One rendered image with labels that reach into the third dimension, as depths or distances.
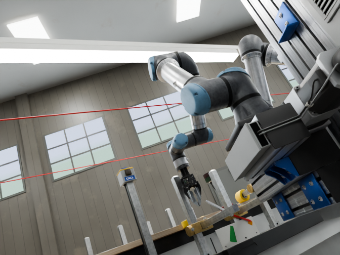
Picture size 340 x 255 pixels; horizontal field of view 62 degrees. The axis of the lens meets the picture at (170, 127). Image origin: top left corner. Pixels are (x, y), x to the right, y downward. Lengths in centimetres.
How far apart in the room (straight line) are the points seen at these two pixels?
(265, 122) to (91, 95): 733
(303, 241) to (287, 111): 133
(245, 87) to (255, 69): 34
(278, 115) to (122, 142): 650
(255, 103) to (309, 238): 116
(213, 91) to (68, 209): 617
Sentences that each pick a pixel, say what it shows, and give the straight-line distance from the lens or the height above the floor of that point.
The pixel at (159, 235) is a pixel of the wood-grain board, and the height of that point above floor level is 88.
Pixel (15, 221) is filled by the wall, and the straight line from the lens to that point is 735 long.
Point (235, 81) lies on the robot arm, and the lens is 103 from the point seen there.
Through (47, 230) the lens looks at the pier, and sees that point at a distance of 691.
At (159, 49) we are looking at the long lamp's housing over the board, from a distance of 258.
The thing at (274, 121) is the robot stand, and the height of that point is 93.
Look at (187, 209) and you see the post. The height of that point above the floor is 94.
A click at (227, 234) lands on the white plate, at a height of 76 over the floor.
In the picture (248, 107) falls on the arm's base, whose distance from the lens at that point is 99.
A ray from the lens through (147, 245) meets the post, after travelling 138.
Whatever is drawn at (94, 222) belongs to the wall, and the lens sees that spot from 672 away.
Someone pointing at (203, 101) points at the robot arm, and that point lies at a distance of 96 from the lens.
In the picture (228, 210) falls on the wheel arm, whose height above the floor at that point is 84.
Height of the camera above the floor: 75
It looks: 23 degrees up
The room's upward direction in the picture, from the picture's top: 23 degrees counter-clockwise
